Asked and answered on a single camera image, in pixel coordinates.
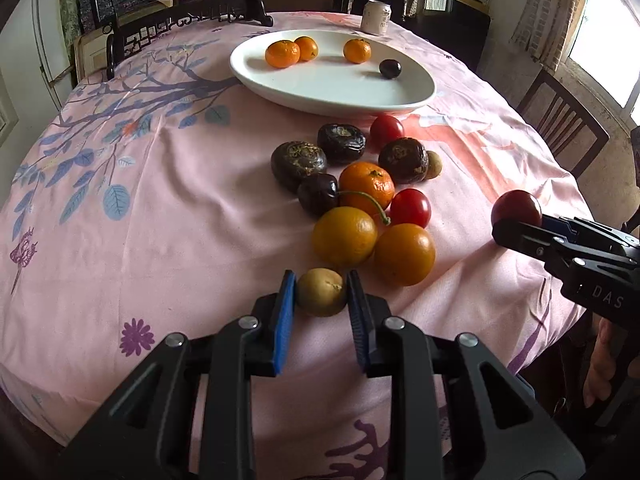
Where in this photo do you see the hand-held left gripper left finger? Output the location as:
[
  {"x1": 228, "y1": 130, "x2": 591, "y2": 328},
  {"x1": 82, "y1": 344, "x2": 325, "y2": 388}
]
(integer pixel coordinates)
[{"x1": 60, "y1": 269, "x2": 299, "y2": 480}]

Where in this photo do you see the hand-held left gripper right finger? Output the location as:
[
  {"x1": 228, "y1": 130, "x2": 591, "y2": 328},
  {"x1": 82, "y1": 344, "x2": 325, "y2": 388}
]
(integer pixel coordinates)
[{"x1": 346, "y1": 269, "x2": 586, "y2": 480}]

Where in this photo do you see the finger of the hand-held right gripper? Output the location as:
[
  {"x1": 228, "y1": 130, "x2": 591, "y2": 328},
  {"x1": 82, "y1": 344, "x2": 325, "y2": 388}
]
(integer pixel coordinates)
[
  {"x1": 542, "y1": 214, "x2": 640, "y2": 262},
  {"x1": 491, "y1": 218, "x2": 598, "y2": 273}
]

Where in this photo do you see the dark red tomato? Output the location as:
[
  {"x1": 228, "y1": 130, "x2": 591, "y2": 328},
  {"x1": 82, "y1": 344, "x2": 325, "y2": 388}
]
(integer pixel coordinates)
[{"x1": 491, "y1": 189, "x2": 543, "y2": 229}]

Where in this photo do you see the small brown kiwi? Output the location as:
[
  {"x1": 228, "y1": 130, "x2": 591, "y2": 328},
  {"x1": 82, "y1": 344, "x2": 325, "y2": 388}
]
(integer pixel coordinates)
[{"x1": 296, "y1": 268, "x2": 348, "y2": 318}]

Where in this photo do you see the white oval plate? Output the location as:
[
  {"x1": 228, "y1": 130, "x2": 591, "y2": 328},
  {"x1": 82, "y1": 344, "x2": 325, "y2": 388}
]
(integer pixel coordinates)
[{"x1": 229, "y1": 29, "x2": 437, "y2": 117}]

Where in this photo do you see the person's right hand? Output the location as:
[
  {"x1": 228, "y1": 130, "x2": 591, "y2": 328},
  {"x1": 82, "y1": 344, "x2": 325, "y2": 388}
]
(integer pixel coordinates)
[{"x1": 582, "y1": 316, "x2": 632, "y2": 409}]

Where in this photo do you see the yellow orange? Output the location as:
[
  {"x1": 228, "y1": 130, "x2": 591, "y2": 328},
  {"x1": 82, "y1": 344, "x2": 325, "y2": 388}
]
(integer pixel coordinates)
[
  {"x1": 373, "y1": 223, "x2": 437, "y2": 287},
  {"x1": 313, "y1": 206, "x2": 379, "y2": 268}
]

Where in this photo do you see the brown slatted wooden chair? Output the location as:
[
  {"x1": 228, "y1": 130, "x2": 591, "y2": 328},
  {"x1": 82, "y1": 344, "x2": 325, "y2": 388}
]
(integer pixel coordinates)
[{"x1": 516, "y1": 68, "x2": 611, "y2": 180}]

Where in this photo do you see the red cherry tomato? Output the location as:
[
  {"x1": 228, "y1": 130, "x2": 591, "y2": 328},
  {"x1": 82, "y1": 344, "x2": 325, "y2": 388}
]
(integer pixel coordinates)
[
  {"x1": 369, "y1": 114, "x2": 406, "y2": 148},
  {"x1": 389, "y1": 188, "x2": 432, "y2": 229}
]

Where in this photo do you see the dark cherry with stem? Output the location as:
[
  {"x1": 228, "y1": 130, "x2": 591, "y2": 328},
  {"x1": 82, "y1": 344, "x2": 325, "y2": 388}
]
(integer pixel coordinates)
[{"x1": 297, "y1": 173, "x2": 392, "y2": 226}]

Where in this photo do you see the large mandarin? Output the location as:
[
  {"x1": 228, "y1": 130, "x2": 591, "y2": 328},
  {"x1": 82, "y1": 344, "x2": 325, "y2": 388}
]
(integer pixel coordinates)
[{"x1": 339, "y1": 161, "x2": 396, "y2": 217}]

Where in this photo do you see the dark purple passion fruit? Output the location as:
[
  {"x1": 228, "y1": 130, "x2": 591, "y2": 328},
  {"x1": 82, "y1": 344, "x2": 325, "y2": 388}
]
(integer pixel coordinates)
[
  {"x1": 271, "y1": 141, "x2": 329, "y2": 194},
  {"x1": 378, "y1": 137, "x2": 430, "y2": 184},
  {"x1": 317, "y1": 123, "x2": 367, "y2": 165}
]

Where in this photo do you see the pink floral tablecloth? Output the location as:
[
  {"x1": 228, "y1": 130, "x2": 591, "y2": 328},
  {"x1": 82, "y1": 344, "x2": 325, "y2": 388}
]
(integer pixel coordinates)
[{"x1": 0, "y1": 10, "x2": 596, "y2": 480}]

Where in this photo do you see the bright window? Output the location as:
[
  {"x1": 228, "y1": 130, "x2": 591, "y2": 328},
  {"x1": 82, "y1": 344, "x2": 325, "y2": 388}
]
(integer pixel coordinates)
[{"x1": 567, "y1": 0, "x2": 640, "y2": 126}]

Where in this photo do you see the beige patterned curtain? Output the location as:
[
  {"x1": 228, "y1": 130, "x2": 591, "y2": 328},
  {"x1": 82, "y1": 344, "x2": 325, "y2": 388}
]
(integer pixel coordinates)
[{"x1": 512, "y1": 0, "x2": 593, "y2": 73}]

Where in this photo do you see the small mandarin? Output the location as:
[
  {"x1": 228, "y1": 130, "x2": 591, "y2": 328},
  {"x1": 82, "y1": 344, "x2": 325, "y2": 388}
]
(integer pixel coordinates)
[
  {"x1": 265, "y1": 40, "x2": 301, "y2": 69},
  {"x1": 343, "y1": 38, "x2": 373, "y2": 65},
  {"x1": 294, "y1": 36, "x2": 320, "y2": 62}
]

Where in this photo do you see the white drink can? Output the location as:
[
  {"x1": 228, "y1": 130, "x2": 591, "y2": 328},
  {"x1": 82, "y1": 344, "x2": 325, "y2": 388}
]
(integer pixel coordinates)
[{"x1": 360, "y1": 0, "x2": 391, "y2": 36}]

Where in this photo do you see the dark carved wooden chair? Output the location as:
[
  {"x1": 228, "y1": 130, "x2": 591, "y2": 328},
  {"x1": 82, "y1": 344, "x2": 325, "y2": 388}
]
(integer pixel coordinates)
[{"x1": 90, "y1": 0, "x2": 275, "y2": 81}]

